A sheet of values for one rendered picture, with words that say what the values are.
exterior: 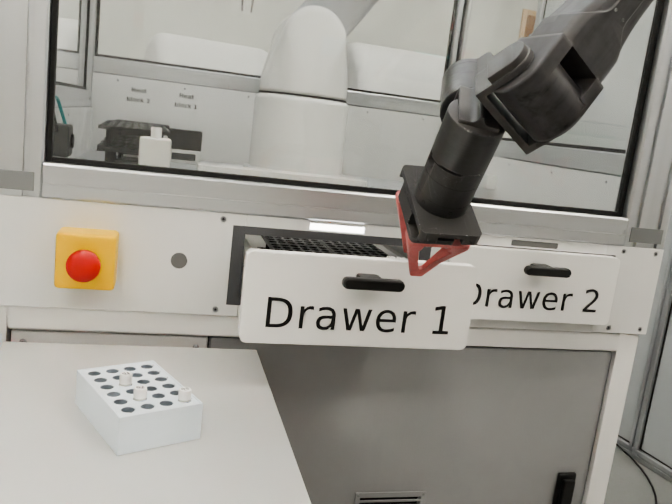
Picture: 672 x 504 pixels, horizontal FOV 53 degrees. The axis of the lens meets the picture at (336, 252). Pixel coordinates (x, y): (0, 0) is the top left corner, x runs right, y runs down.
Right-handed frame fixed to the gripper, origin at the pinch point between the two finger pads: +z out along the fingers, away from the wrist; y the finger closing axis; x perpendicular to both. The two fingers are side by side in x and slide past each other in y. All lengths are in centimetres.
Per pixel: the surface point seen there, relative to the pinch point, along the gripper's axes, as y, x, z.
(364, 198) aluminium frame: 19.9, 0.3, 9.4
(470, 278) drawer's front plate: 2.8, -9.9, 6.0
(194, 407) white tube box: -14.4, 23.5, 7.6
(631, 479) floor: 36, -134, 144
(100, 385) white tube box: -10.7, 32.7, 9.7
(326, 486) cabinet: -5.2, 0.8, 47.6
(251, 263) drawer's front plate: 2.9, 17.5, 5.5
